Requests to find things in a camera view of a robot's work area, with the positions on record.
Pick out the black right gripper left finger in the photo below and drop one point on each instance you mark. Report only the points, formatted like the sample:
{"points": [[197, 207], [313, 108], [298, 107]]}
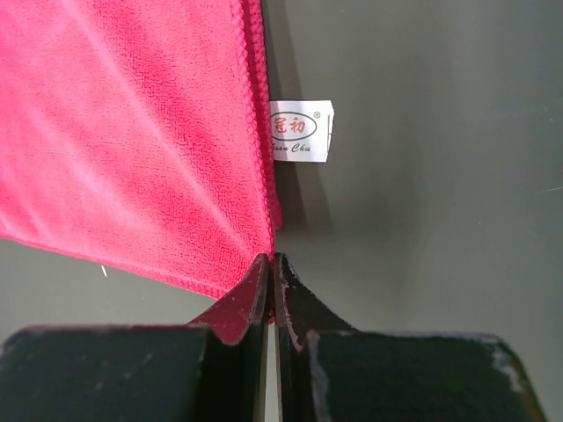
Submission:
{"points": [[209, 369]]}

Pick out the pink microfiber towel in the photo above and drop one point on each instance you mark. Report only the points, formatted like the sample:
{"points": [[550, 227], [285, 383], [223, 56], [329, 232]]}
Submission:
{"points": [[135, 134]]}

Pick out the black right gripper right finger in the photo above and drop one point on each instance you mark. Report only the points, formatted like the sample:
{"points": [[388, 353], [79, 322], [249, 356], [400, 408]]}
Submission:
{"points": [[330, 371]]}

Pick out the white towel brand label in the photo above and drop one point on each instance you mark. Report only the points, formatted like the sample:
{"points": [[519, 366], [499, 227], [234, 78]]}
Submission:
{"points": [[301, 130]]}

